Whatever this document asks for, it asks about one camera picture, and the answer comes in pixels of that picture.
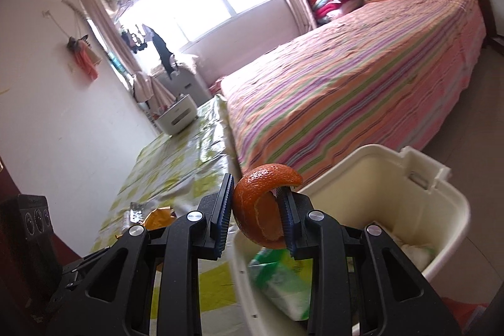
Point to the black hanging garment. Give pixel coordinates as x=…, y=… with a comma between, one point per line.
x=163, y=52

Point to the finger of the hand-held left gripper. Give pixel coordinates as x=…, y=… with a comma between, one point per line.
x=78, y=267

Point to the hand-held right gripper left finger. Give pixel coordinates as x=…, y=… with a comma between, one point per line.
x=224, y=220

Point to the orange peel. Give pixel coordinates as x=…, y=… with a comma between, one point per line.
x=256, y=182

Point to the bed with striped sheet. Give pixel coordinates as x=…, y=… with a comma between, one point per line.
x=354, y=76

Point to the pink hanging wall cloth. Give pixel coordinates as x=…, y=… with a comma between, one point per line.
x=86, y=58

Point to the green plastic tissue bag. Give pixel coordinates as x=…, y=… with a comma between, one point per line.
x=283, y=281

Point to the white rounded container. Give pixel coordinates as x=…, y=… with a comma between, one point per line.
x=177, y=117

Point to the pink striped curtain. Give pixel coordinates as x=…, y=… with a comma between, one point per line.
x=110, y=37
x=297, y=1

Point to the silver foil wrapper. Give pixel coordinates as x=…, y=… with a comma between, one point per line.
x=137, y=212

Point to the cream plastic bin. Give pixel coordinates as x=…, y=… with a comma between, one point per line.
x=374, y=182

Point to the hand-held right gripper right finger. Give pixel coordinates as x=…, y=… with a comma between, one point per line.
x=289, y=229

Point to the white pink garment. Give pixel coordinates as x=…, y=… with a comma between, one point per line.
x=147, y=88

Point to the yellow checked tablecloth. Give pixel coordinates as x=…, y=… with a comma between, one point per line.
x=177, y=162

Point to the orange foil wrapper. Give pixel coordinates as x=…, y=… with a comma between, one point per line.
x=157, y=218

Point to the white crumpled tissue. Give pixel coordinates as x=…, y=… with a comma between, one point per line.
x=413, y=251

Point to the small white tube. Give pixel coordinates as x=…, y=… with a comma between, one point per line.
x=126, y=222

